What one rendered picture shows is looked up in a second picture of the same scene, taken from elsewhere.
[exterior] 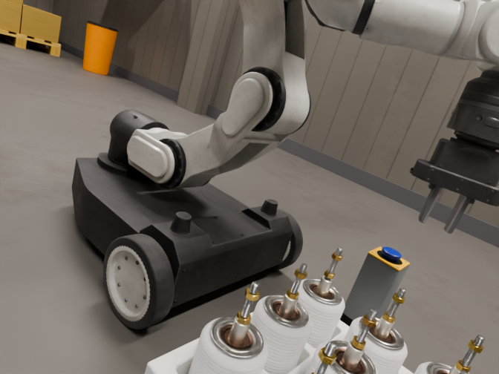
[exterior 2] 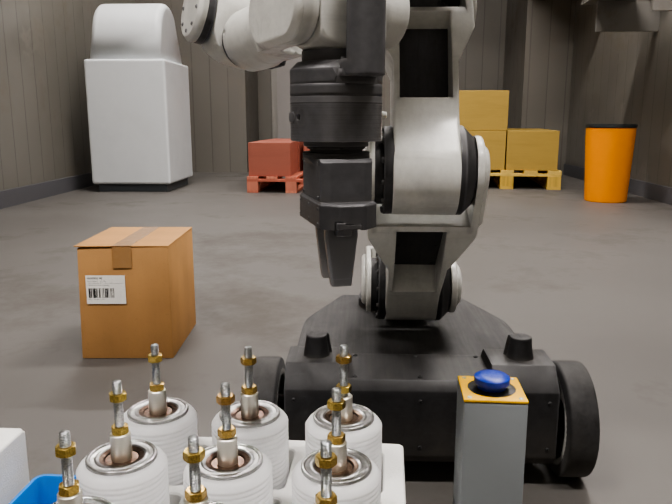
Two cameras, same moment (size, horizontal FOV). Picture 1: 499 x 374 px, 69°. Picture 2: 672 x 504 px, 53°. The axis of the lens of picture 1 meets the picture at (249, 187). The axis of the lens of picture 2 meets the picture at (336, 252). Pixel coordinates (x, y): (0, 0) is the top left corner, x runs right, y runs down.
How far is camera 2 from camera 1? 0.85 m
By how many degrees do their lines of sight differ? 56
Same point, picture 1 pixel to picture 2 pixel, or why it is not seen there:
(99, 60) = (607, 180)
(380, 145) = not seen: outside the picture
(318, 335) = not seen: hidden behind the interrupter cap
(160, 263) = (260, 383)
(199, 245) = (324, 374)
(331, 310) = (320, 434)
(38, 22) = (527, 148)
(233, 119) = not seen: hidden behind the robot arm
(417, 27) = (248, 43)
